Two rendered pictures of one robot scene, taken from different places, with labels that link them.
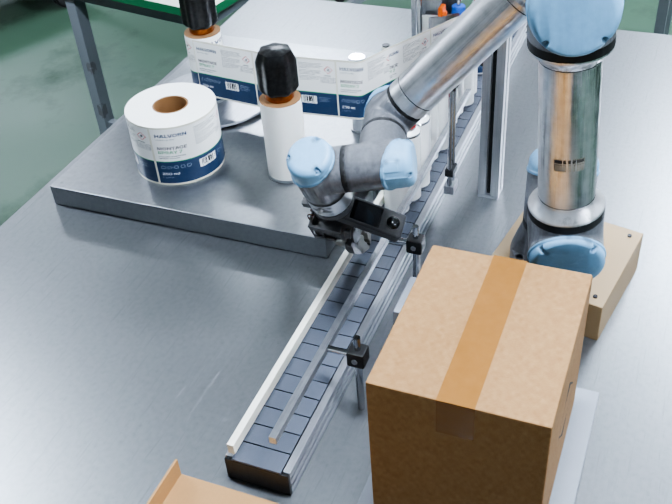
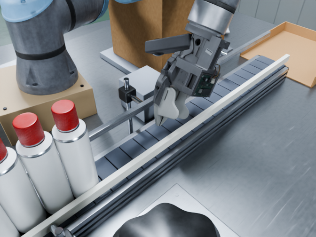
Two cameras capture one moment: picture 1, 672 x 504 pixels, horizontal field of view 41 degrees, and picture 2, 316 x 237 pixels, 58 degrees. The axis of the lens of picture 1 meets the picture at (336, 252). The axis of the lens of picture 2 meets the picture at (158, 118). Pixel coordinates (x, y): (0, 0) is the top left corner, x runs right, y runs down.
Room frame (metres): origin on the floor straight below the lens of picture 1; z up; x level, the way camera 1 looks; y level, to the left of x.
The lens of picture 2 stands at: (1.73, 0.11, 1.34)
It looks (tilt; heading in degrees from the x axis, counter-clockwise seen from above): 42 degrees down; 202
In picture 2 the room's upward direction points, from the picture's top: straight up
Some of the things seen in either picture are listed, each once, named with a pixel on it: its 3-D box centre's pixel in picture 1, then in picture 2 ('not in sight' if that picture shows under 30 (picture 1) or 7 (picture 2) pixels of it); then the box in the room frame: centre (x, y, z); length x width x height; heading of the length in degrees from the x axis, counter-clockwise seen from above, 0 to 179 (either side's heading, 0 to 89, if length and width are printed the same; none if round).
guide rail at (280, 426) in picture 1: (392, 226); (130, 113); (1.34, -0.11, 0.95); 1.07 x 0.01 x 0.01; 155
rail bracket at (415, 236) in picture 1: (404, 259); (135, 112); (1.29, -0.13, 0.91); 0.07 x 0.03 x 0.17; 65
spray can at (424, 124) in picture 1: (417, 142); (11, 185); (1.58, -0.19, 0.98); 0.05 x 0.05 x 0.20
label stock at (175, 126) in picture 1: (176, 132); not in sight; (1.75, 0.33, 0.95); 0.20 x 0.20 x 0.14
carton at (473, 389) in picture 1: (481, 392); (169, 11); (0.88, -0.19, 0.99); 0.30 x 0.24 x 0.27; 155
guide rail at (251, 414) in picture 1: (356, 240); (155, 149); (1.37, -0.04, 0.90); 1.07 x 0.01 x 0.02; 155
